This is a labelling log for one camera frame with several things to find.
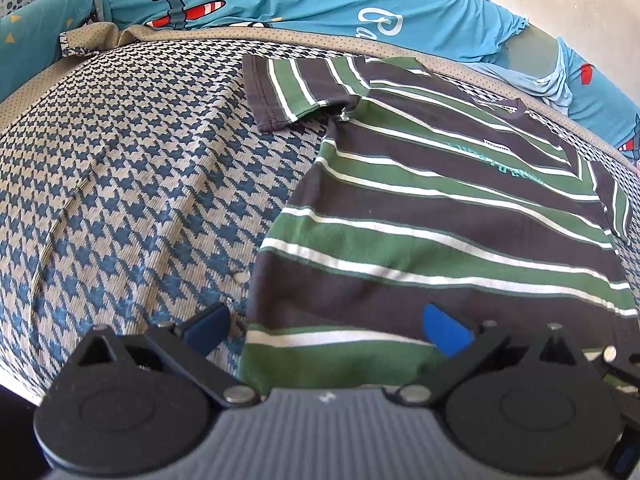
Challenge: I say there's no light blue cloth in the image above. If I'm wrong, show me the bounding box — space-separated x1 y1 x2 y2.
470 37 577 112

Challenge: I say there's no teal cover with red patch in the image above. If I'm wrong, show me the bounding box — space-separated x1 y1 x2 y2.
557 37 640 162

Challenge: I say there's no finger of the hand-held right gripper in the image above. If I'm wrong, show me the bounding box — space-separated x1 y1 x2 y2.
597 345 640 391

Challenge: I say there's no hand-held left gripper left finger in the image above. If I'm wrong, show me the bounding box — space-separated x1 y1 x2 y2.
75 302 258 407

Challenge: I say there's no green and brown striped t-shirt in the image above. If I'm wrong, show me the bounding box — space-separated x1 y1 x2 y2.
236 54 640 396

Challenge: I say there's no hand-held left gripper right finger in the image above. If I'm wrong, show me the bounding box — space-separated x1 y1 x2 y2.
395 302 586 407

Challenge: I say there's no blue houndstooth bed mat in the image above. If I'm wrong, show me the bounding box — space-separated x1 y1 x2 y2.
0 24 640 407

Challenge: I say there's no grey-green foam cushion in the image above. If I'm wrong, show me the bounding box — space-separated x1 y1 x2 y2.
505 27 562 82

